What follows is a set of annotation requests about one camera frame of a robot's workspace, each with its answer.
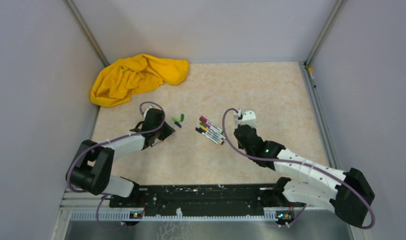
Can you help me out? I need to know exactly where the aluminium frame rail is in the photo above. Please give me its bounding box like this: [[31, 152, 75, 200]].
[[58, 187, 360, 222]]

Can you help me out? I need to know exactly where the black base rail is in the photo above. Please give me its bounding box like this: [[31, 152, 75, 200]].
[[109, 183, 303, 217]]

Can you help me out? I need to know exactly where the yellow cloth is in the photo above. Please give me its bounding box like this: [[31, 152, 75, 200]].
[[89, 54, 190, 108]]

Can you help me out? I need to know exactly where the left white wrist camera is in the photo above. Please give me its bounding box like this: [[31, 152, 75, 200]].
[[143, 104, 154, 118]]

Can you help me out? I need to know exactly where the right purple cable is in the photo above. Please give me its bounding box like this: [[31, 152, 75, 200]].
[[221, 107, 376, 230]]

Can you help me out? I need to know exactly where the purple cable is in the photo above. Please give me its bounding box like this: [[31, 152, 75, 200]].
[[65, 101, 166, 232], [221, 107, 376, 230]]

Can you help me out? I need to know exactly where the navy pen cap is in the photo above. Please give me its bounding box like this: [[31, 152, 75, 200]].
[[174, 121, 182, 128]]

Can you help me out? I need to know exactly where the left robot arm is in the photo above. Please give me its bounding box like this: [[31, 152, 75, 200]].
[[65, 107, 175, 207]]

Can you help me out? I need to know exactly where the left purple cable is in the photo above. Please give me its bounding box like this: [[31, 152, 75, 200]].
[[65, 101, 166, 232]]

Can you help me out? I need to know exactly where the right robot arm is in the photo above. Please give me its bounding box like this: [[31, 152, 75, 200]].
[[233, 125, 375, 229]]

